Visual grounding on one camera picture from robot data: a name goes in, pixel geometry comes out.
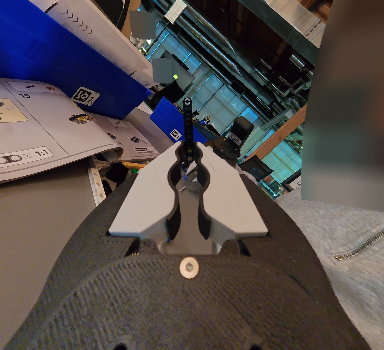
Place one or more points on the black yellow lego assembly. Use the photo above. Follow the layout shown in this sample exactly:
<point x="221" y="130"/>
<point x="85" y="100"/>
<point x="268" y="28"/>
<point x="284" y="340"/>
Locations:
<point x="188" y="122"/>

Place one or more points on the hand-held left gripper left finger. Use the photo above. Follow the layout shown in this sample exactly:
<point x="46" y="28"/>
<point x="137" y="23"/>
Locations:
<point x="141" y="206"/>

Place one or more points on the yellow long lego beam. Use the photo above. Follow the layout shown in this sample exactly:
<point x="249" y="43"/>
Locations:
<point x="133" y="164"/>

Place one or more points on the dark wall monitor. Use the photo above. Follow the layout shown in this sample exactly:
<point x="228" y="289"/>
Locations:
<point x="184" y="75"/>

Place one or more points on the wooden post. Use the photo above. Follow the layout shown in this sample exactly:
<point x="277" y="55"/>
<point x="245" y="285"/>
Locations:
<point x="282" y="132"/>

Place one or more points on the lego instruction booklet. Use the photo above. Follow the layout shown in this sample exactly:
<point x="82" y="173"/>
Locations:
<point x="45" y="122"/>

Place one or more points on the blue plastic bin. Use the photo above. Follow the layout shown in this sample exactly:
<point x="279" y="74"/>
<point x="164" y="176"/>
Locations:
<point x="163" y="116"/>
<point x="45" y="44"/>

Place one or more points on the hanging white sign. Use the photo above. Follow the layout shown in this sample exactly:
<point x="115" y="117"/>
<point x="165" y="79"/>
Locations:
<point x="175" y="10"/>

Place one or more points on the white long lego beam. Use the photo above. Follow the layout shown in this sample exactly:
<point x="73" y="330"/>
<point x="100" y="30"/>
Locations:
<point x="97" y="185"/>

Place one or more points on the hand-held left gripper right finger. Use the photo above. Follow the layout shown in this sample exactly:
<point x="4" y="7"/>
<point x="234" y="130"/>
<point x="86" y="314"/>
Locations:
<point x="234" y="206"/>

